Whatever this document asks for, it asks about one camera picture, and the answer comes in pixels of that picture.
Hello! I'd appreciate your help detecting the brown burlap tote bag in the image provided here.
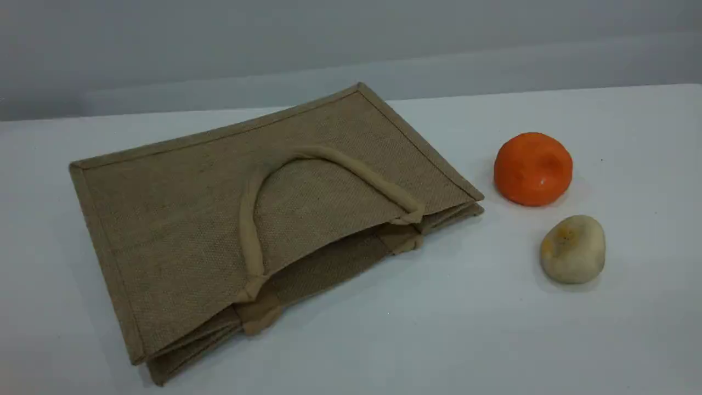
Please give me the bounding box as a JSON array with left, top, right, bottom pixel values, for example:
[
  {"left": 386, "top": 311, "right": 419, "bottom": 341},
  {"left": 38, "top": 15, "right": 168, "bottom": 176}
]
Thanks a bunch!
[{"left": 69, "top": 82, "right": 485, "bottom": 386}]

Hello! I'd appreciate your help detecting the orange tangerine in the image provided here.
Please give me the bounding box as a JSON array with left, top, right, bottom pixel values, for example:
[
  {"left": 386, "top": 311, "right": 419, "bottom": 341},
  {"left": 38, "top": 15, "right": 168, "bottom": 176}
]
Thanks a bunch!
[{"left": 494, "top": 132, "right": 574, "bottom": 207}]

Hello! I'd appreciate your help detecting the beige potato toy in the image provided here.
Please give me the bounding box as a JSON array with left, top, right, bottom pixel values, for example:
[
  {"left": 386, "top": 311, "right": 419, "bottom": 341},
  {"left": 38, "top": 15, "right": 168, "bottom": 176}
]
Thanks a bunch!
[{"left": 540, "top": 215, "right": 607, "bottom": 285}]

